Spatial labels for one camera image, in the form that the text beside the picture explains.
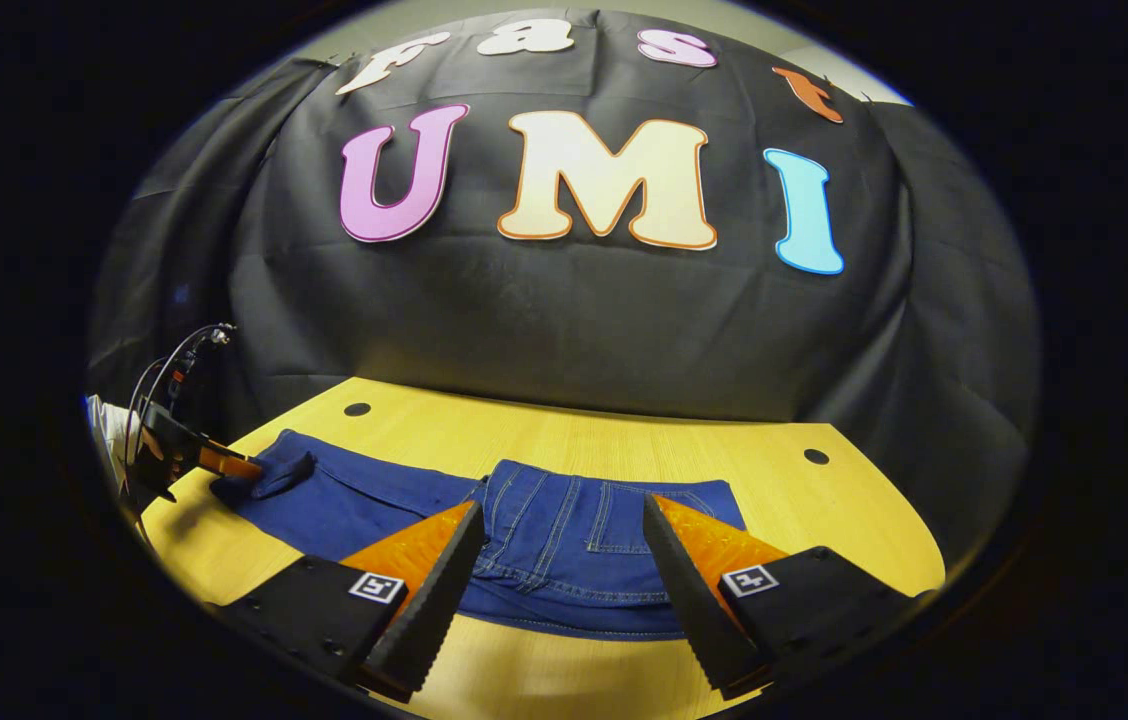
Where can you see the blue denim jeans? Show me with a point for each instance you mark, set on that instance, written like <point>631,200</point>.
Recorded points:
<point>364,505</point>

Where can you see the black backdrop cloth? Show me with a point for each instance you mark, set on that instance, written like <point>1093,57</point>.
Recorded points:
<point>574,320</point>

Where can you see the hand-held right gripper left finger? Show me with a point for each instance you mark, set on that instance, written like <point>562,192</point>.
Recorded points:
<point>439,600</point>

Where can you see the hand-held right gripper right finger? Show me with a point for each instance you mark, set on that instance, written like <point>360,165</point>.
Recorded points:
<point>684,590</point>

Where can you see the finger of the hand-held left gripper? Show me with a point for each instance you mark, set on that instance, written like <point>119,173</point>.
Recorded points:
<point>174,445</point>

